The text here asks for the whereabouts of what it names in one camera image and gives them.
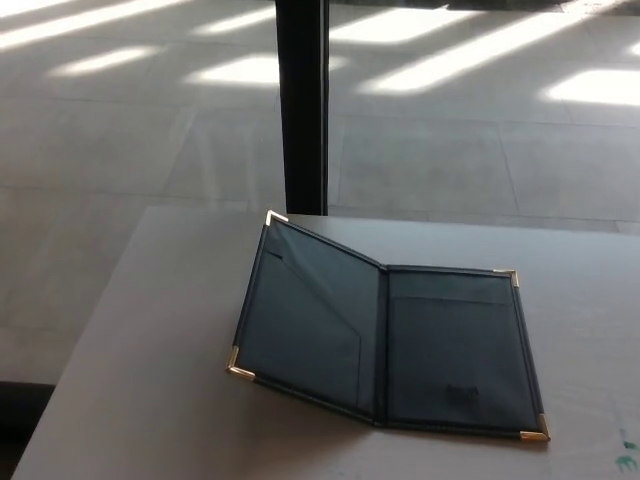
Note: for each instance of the dark object beside desk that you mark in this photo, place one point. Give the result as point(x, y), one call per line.
point(22, 400)

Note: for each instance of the dark blue USC diary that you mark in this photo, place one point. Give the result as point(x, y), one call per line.
point(425, 345)

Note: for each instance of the black vertical pillar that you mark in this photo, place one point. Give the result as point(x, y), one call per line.
point(303, 100)

